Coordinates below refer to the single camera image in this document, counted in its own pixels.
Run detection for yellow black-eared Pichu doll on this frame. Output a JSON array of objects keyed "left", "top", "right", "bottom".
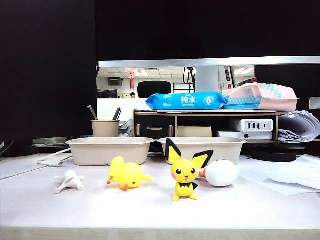
[{"left": 165, "top": 137, "right": 215, "bottom": 202}]

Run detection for yellow duck doll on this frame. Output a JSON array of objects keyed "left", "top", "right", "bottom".
[{"left": 106, "top": 156, "right": 153, "bottom": 192}]

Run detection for white round doll orange neck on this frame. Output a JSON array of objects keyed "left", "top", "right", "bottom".
[{"left": 196, "top": 159, "right": 240, "bottom": 188}]

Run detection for small white animal doll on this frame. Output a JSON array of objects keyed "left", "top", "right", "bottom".
[{"left": 53, "top": 169, "right": 85, "bottom": 195}]

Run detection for beige cardboard box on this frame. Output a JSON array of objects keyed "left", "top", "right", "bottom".
[{"left": 176, "top": 125, "right": 213, "bottom": 138}]

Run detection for beige paper box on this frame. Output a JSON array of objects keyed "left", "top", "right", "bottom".
[
  {"left": 157, "top": 136, "right": 248, "bottom": 166},
  {"left": 65, "top": 136, "right": 155, "bottom": 166}
]

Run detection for white flat box apple logo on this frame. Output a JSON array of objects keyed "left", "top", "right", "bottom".
[{"left": 216, "top": 130, "right": 273, "bottom": 141}]

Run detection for wooden black desk shelf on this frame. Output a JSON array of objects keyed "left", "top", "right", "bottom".
[{"left": 132, "top": 109, "right": 288, "bottom": 144}]

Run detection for black office chair back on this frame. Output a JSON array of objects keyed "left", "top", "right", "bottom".
[{"left": 137, "top": 80, "right": 173, "bottom": 99}]

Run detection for blue wet wipes pack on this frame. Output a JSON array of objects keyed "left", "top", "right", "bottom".
[{"left": 145, "top": 91, "right": 230, "bottom": 111}]

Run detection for black flat pen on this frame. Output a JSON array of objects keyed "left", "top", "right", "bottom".
[{"left": 112, "top": 107, "right": 123, "bottom": 121}]

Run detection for red Chinese knot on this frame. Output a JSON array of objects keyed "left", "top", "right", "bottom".
[{"left": 124, "top": 67, "right": 141, "bottom": 90}]

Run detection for beige paper cup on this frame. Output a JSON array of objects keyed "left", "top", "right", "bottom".
[{"left": 90, "top": 119, "right": 121, "bottom": 138}]

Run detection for grey monitor stand column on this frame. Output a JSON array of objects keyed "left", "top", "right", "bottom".
[{"left": 195, "top": 66, "right": 221, "bottom": 94}]

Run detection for metal pen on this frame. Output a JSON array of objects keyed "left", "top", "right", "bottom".
[{"left": 87, "top": 105, "right": 98, "bottom": 121}]

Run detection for white carton red print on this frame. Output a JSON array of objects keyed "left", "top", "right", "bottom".
[{"left": 218, "top": 65, "right": 237, "bottom": 94}]

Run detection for silver bezel black monitor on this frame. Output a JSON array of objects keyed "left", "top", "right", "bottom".
[{"left": 94, "top": 0, "right": 320, "bottom": 69}]

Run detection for white multi-port charger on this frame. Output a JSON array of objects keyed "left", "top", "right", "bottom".
[{"left": 228, "top": 118, "right": 274, "bottom": 133}]

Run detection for pink tissue pack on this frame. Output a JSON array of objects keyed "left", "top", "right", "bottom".
[{"left": 221, "top": 82, "right": 300, "bottom": 113}]

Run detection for black round stand base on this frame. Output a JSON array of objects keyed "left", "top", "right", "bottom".
[{"left": 249, "top": 149, "right": 298, "bottom": 163}]

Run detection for large black monitor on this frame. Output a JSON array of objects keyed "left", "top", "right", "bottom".
[{"left": 0, "top": 0, "right": 98, "bottom": 141}]

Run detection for folded stack of papers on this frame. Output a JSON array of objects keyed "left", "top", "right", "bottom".
[{"left": 277, "top": 109, "right": 320, "bottom": 144}]

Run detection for white paper sheets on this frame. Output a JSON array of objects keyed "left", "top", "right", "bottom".
[{"left": 239, "top": 153, "right": 320, "bottom": 196}]

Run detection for white device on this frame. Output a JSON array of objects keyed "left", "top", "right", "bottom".
[{"left": 309, "top": 96, "right": 320, "bottom": 110}]

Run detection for black hanging straps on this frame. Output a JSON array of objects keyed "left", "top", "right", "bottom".
[{"left": 183, "top": 66, "right": 196, "bottom": 86}]

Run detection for silver monitor base plate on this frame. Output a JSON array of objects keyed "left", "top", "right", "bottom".
[{"left": 31, "top": 136, "right": 68, "bottom": 148}]

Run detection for white cable with connector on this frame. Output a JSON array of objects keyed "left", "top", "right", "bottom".
[{"left": 36, "top": 147, "right": 72, "bottom": 168}]

